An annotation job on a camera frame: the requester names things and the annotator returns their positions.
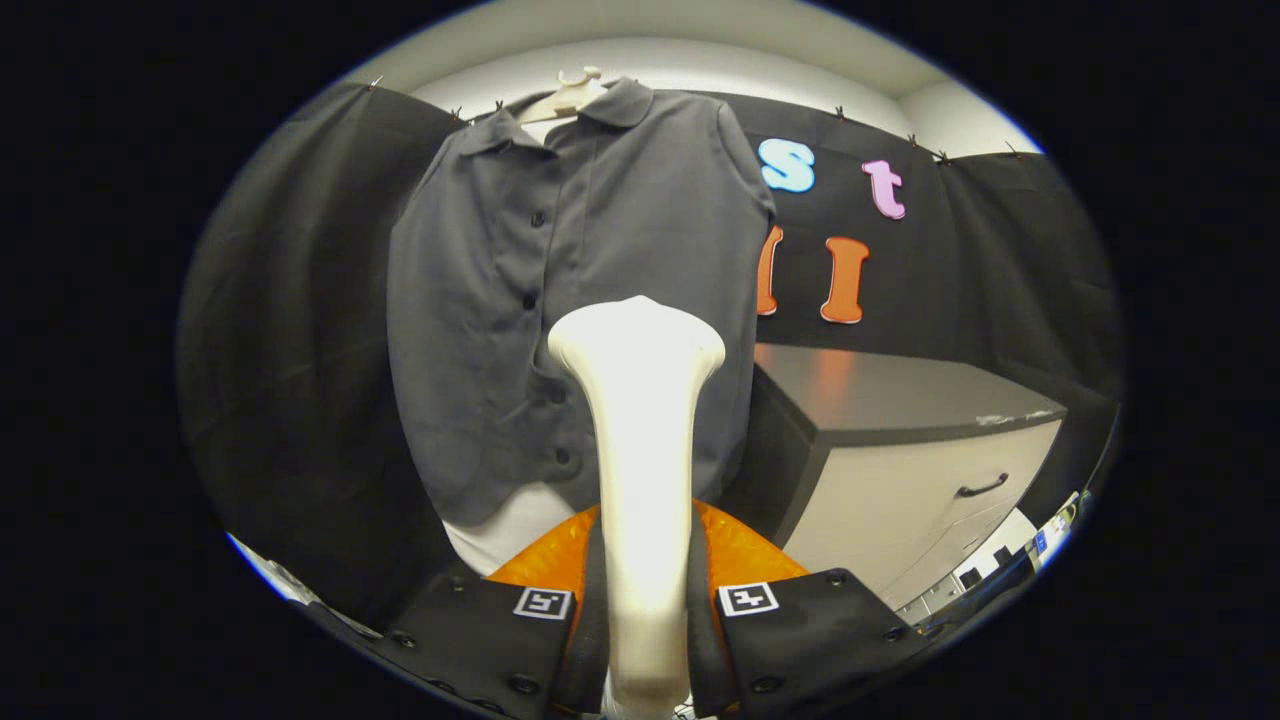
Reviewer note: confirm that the beige cabinet with dark top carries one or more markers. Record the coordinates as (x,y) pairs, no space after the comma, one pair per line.
(900,400)

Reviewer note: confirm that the grey button-up shirt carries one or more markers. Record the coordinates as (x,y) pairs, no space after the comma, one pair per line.
(480,330)

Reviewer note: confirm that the white plastic sheet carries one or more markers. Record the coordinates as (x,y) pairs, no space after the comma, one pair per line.
(270,575)

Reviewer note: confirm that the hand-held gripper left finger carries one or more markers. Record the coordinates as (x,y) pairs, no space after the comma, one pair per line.
(480,640)

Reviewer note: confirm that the black backdrop cloth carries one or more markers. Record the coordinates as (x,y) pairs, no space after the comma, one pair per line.
(290,350)

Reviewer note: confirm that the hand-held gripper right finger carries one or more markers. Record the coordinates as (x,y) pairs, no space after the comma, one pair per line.
(810,640)

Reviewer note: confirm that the white side table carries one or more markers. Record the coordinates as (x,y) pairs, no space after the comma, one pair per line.
(1015,532)

